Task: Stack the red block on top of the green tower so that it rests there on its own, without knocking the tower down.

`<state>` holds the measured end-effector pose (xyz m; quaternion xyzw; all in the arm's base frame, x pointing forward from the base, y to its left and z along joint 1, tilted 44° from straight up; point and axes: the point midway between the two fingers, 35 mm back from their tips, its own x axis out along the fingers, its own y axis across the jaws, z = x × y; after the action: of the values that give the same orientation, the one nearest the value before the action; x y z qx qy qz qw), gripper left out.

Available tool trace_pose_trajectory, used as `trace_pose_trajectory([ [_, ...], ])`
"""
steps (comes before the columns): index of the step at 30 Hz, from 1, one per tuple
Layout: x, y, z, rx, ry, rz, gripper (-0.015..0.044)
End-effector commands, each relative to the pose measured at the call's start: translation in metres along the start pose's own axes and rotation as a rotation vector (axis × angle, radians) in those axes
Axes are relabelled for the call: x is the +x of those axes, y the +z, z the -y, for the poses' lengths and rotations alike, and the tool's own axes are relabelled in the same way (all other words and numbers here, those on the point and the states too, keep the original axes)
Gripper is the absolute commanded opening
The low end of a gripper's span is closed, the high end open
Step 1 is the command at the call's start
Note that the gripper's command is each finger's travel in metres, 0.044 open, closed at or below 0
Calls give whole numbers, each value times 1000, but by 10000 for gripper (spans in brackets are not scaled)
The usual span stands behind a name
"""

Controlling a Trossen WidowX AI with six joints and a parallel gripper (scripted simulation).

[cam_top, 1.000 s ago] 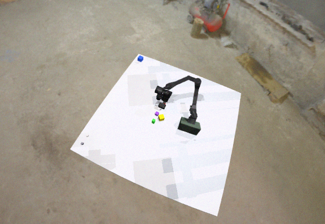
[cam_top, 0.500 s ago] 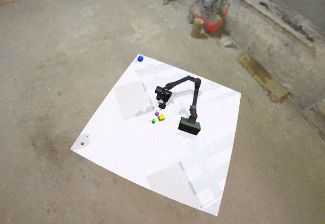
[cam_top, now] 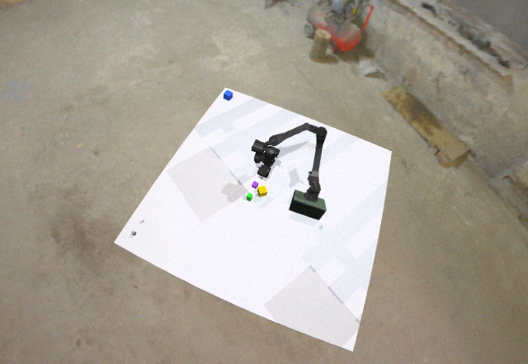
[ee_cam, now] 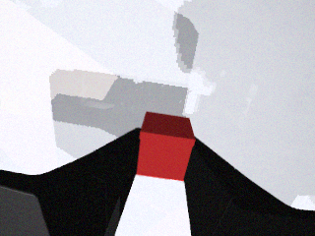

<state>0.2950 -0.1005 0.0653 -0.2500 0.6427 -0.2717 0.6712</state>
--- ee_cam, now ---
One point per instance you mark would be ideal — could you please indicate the red block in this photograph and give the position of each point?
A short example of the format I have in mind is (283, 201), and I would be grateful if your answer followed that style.
(166, 144)

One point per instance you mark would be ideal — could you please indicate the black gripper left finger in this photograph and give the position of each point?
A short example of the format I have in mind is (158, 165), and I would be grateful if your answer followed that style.
(84, 197)

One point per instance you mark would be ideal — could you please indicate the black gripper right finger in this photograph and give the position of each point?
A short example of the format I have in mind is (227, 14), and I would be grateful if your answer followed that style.
(223, 202)

